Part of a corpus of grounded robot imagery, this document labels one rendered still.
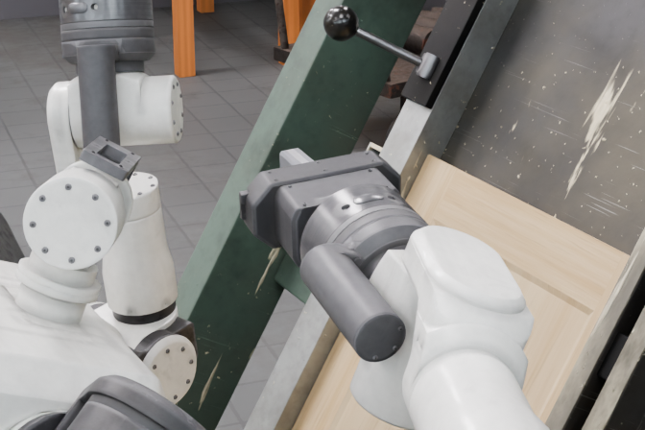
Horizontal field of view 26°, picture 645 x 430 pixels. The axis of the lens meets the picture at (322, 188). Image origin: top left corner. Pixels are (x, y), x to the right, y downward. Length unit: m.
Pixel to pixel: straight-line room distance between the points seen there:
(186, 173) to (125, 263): 4.06
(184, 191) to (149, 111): 3.93
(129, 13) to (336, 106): 0.45
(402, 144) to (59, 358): 0.63
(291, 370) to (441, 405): 0.76
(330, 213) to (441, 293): 0.17
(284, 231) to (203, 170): 4.45
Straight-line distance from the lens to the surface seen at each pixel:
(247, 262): 1.71
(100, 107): 1.29
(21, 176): 5.51
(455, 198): 1.43
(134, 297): 1.40
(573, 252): 1.29
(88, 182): 0.98
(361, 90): 1.71
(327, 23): 1.47
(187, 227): 4.89
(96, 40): 1.31
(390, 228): 0.93
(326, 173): 1.04
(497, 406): 0.75
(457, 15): 1.49
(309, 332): 1.51
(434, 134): 1.49
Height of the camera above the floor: 1.78
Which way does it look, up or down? 20 degrees down
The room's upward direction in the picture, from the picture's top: straight up
